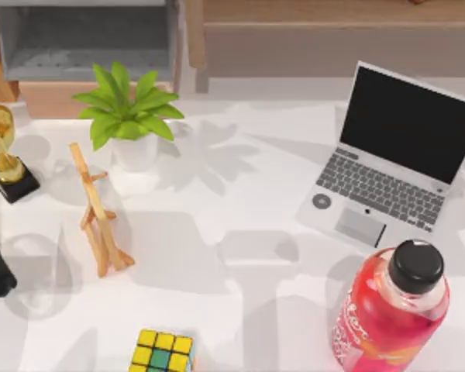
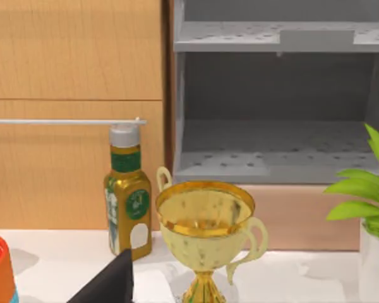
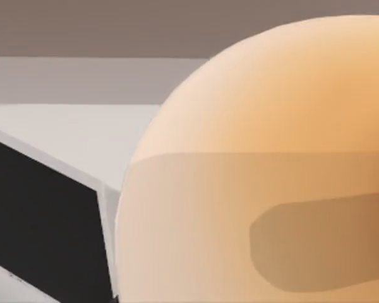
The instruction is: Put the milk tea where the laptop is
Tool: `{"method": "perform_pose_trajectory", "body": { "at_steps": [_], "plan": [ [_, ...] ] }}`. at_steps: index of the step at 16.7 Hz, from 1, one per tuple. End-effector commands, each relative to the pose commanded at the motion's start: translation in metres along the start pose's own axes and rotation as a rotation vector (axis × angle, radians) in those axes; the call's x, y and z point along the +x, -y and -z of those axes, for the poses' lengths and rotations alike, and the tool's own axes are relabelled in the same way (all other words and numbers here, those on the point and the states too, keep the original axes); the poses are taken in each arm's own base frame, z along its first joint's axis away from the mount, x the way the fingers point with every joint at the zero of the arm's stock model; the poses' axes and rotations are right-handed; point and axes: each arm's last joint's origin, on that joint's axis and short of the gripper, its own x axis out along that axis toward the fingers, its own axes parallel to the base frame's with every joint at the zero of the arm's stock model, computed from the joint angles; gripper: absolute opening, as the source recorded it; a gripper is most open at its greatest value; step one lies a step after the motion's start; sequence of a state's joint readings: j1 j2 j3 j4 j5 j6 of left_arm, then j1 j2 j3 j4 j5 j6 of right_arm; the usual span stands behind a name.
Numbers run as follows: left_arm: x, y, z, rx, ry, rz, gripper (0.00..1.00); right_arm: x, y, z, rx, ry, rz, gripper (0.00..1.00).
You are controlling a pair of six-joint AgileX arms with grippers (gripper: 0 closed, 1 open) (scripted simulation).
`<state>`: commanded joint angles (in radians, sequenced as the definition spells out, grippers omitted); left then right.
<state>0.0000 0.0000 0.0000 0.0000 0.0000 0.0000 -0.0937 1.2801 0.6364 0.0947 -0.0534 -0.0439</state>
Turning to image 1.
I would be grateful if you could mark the pink bottle with black cap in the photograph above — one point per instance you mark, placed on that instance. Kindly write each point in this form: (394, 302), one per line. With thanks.
(391, 314)

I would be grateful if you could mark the silver laptop with black screen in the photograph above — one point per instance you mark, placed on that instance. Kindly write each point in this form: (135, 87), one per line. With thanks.
(395, 162)

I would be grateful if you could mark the pulled-out drawer with grey inside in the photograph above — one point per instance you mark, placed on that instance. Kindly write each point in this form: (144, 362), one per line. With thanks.
(85, 42)

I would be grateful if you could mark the pale wooden drawer front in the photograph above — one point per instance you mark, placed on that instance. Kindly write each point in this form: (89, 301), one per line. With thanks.
(62, 98)

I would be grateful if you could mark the gold trophy on black base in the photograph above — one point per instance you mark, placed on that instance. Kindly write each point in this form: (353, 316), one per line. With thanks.
(2, 128)

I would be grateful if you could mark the colourful puzzle cube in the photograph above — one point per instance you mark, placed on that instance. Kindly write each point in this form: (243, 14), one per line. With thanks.
(162, 350)

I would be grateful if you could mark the small wooden easel stand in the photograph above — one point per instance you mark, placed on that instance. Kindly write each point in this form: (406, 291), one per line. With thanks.
(97, 217)

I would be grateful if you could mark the green plant in white pot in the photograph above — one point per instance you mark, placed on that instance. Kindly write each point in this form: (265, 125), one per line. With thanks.
(128, 116)

